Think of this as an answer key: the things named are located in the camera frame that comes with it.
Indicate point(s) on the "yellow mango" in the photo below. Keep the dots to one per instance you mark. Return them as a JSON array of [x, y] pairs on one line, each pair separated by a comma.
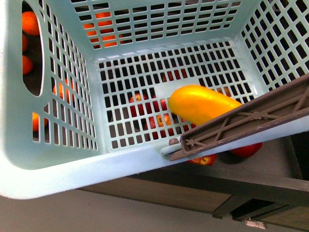
[[199, 104]]

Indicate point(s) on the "red apple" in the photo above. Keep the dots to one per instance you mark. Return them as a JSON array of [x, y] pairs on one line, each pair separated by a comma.
[[246, 151], [205, 160]]

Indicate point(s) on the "orange fruit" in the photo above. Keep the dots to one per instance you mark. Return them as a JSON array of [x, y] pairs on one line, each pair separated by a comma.
[[25, 43], [30, 23], [27, 65]]

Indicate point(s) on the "brown basket handle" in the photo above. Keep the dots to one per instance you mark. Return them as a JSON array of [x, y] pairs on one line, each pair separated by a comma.
[[278, 113]]

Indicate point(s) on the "light teal plastic basket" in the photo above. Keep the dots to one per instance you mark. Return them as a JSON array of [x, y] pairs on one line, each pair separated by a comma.
[[101, 68]]

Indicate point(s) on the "black fruit display shelf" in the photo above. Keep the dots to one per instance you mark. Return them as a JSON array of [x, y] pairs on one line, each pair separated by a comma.
[[271, 187]]

